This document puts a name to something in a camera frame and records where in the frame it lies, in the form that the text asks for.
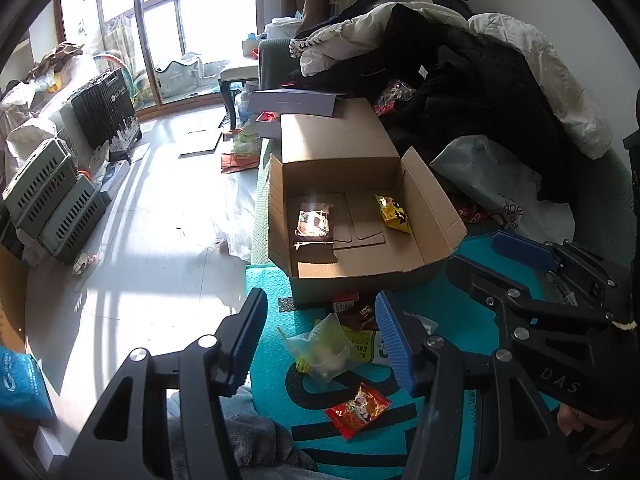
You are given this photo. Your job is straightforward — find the large window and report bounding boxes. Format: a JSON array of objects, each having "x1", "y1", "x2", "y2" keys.
[{"x1": 60, "y1": 0, "x2": 258, "y2": 111}]

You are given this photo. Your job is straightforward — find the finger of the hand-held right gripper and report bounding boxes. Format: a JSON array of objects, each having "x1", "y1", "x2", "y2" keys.
[
  {"x1": 491, "y1": 230, "x2": 608, "y2": 286},
  {"x1": 445, "y1": 255, "x2": 616, "y2": 333}
]

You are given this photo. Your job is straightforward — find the red patterned snack bag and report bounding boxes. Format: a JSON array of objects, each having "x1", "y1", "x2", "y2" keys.
[{"x1": 374, "y1": 80, "x2": 418, "y2": 117}]

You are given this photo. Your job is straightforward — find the dark small table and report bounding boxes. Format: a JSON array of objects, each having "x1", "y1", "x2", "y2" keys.
[{"x1": 219, "y1": 57, "x2": 262, "y2": 128}]

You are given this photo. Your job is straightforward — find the grey slatted pet crate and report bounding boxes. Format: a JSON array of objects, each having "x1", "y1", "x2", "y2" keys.
[
  {"x1": 2, "y1": 137, "x2": 77, "y2": 227},
  {"x1": 37, "y1": 172, "x2": 112, "y2": 264}
]

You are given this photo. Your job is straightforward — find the yellow snack packet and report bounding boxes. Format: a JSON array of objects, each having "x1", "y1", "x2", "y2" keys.
[{"x1": 375, "y1": 194, "x2": 414, "y2": 235}]

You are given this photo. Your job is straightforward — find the pile of white bags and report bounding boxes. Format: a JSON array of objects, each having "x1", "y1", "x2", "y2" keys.
[{"x1": 0, "y1": 52, "x2": 101, "y2": 166}]

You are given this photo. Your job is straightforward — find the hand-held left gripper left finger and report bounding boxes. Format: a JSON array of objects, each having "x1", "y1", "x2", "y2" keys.
[{"x1": 60, "y1": 287, "x2": 269, "y2": 480}]

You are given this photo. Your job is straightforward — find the teal printed mat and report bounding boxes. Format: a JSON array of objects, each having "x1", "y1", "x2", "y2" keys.
[{"x1": 245, "y1": 232, "x2": 576, "y2": 480}]

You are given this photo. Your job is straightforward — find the pale purple box lid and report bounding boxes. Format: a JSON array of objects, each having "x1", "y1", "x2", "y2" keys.
[{"x1": 247, "y1": 88, "x2": 339, "y2": 119}]

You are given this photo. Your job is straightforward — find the red cartoon snack packet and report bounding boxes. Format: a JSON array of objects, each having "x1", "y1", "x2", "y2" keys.
[{"x1": 325, "y1": 382, "x2": 393, "y2": 442}]

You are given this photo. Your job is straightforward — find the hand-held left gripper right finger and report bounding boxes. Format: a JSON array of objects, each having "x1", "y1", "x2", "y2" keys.
[{"x1": 375, "y1": 290, "x2": 576, "y2": 480}]

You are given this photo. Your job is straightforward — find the tissue box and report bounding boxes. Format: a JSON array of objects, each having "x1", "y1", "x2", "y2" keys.
[{"x1": 241, "y1": 34, "x2": 267, "y2": 58}]

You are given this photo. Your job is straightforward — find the white lace trimmed jacket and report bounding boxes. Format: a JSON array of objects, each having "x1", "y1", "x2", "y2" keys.
[{"x1": 289, "y1": 2, "x2": 476, "y2": 78}]

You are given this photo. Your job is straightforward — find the clear plastic snack bag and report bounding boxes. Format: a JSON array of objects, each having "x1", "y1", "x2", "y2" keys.
[{"x1": 283, "y1": 312, "x2": 362, "y2": 388}]

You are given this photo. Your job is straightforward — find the brown glossy snack packet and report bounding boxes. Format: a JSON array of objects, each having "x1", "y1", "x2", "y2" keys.
[{"x1": 345, "y1": 304, "x2": 379, "y2": 332}]

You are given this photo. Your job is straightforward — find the grey fleece blanket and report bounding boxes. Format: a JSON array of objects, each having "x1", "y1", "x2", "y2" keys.
[{"x1": 167, "y1": 385, "x2": 321, "y2": 480}]

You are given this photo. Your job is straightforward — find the person's right hand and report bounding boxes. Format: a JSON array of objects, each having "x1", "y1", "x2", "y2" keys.
[{"x1": 556, "y1": 404, "x2": 637, "y2": 473}]

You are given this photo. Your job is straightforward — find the pile of black clothes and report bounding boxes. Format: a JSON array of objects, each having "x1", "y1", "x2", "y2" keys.
[{"x1": 289, "y1": 0, "x2": 603, "y2": 203}]

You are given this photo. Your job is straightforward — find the clear plastic sheet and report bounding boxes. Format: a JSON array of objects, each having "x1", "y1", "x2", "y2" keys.
[{"x1": 199, "y1": 180, "x2": 262, "y2": 263}]

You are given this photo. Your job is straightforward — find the blue white flat box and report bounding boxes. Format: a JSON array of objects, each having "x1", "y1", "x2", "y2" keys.
[{"x1": 99, "y1": 160, "x2": 132, "y2": 197}]

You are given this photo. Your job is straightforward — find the white down jacket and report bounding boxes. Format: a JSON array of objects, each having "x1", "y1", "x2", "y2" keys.
[{"x1": 467, "y1": 11, "x2": 614, "y2": 161}]

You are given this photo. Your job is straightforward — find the blue plastic bag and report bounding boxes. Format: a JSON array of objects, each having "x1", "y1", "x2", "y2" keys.
[{"x1": 0, "y1": 345, "x2": 57, "y2": 423}]

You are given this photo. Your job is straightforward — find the cardboard box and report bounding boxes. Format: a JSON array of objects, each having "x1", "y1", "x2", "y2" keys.
[{"x1": 267, "y1": 97, "x2": 468, "y2": 306}]

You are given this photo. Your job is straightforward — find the flat cardboard sheet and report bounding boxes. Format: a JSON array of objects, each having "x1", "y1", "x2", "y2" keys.
[{"x1": 0, "y1": 245, "x2": 32, "y2": 356}]

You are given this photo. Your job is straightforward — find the cardboard piece on floor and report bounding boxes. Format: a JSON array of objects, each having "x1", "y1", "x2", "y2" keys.
[{"x1": 179, "y1": 127, "x2": 224, "y2": 159}]

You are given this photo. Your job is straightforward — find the brown crumpled cloth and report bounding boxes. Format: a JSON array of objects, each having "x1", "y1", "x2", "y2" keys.
[{"x1": 27, "y1": 42, "x2": 85, "y2": 82}]

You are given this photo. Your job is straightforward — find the white fabric storage bag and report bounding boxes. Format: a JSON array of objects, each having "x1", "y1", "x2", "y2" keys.
[{"x1": 154, "y1": 57, "x2": 207, "y2": 99}]

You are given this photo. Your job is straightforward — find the small white box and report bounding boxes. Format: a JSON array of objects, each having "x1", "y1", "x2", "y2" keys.
[{"x1": 32, "y1": 427, "x2": 69, "y2": 469}]

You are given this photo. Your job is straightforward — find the green lollipop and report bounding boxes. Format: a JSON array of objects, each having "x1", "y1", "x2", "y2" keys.
[{"x1": 276, "y1": 326, "x2": 314, "y2": 374}]

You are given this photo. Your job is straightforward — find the red crumpled wrapper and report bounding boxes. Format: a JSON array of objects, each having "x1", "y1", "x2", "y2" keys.
[{"x1": 454, "y1": 205, "x2": 507, "y2": 227}]

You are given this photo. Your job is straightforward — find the grey plastic bag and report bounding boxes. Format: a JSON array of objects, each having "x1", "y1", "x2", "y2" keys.
[{"x1": 429, "y1": 135, "x2": 576, "y2": 233}]

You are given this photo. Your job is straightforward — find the dark brown snack packet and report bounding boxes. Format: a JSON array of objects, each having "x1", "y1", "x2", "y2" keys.
[{"x1": 292, "y1": 202, "x2": 336, "y2": 249}]

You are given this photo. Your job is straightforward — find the red packets on floor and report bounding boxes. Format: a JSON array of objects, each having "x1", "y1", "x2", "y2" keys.
[{"x1": 220, "y1": 151, "x2": 262, "y2": 176}]

